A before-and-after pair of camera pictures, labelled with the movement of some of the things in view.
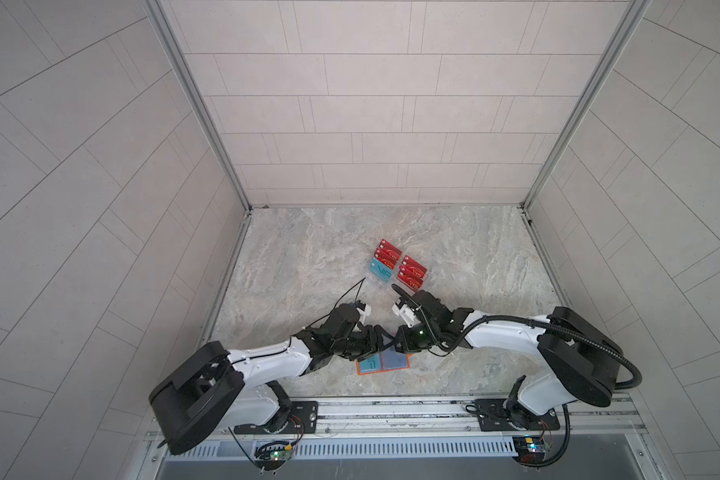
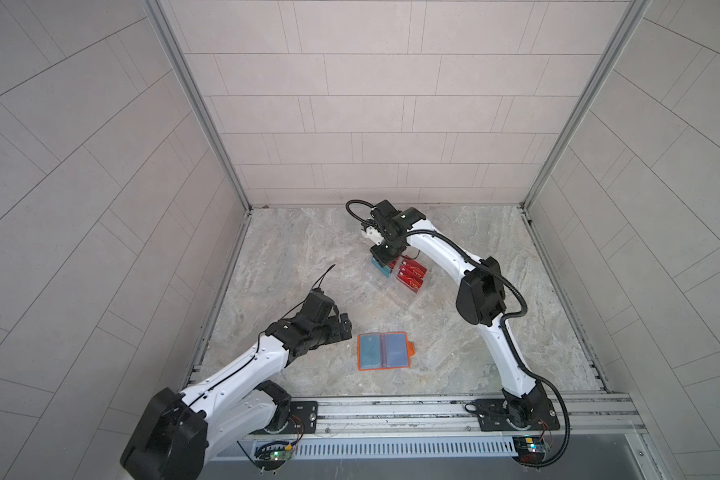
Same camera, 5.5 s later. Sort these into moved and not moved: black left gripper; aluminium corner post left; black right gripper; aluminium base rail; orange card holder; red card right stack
Moved: black left gripper; black right gripper
Not moved: orange card holder; aluminium corner post left; aluminium base rail; red card right stack
